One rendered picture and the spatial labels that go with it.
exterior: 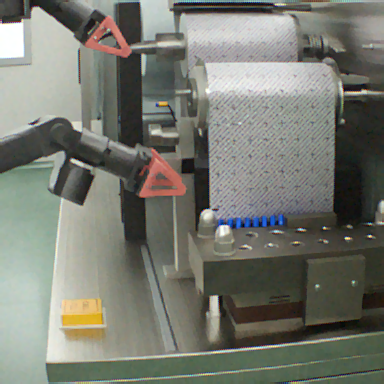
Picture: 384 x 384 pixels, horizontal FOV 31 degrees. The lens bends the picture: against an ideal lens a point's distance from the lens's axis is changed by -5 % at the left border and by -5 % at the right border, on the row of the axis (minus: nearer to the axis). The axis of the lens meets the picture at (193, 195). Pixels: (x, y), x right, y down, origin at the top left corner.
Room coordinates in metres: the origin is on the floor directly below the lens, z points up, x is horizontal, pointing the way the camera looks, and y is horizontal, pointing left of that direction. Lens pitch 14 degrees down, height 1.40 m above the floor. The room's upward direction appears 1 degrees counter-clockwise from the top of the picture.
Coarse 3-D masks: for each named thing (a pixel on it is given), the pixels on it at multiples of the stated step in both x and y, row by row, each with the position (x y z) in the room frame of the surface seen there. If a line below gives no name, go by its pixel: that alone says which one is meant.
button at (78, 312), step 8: (64, 304) 1.12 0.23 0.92; (72, 304) 1.12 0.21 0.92; (80, 304) 1.12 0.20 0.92; (88, 304) 1.12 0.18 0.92; (96, 304) 1.12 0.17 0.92; (64, 312) 1.09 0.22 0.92; (72, 312) 1.09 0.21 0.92; (80, 312) 1.09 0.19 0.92; (88, 312) 1.09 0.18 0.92; (96, 312) 1.09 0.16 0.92; (64, 320) 1.08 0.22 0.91; (72, 320) 1.08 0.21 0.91; (80, 320) 1.08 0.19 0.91; (88, 320) 1.08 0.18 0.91; (96, 320) 1.08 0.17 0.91
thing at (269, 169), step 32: (224, 128) 1.25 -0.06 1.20; (256, 128) 1.26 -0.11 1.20; (288, 128) 1.26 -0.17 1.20; (320, 128) 1.27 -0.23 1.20; (224, 160) 1.25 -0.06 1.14; (256, 160) 1.26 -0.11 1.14; (288, 160) 1.26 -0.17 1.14; (320, 160) 1.27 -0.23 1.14; (224, 192) 1.25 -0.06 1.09; (256, 192) 1.26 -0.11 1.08; (288, 192) 1.27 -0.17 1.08; (320, 192) 1.27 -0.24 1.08
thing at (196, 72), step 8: (192, 72) 1.32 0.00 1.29; (200, 72) 1.28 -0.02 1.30; (200, 80) 1.26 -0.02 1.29; (200, 88) 1.25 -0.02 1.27; (336, 88) 1.29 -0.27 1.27; (200, 96) 1.25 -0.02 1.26; (336, 96) 1.28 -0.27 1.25; (200, 104) 1.25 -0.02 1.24; (336, 104) 1.29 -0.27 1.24; (200, 112) 1.25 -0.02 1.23; (200, 120) 1.26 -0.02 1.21
